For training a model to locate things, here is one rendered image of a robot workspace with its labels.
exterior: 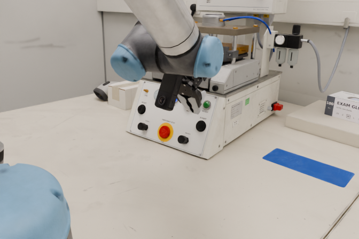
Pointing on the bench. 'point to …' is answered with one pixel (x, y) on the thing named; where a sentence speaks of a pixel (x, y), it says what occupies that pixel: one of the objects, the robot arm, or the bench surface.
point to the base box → (235, 113)
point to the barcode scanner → (102, 90)
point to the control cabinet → (244, 1)
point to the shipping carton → (122, 94)
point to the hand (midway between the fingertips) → (194, 112)
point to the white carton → (343, 106)
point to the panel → (173, 121)
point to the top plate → (206, 25)
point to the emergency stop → (164, 132)
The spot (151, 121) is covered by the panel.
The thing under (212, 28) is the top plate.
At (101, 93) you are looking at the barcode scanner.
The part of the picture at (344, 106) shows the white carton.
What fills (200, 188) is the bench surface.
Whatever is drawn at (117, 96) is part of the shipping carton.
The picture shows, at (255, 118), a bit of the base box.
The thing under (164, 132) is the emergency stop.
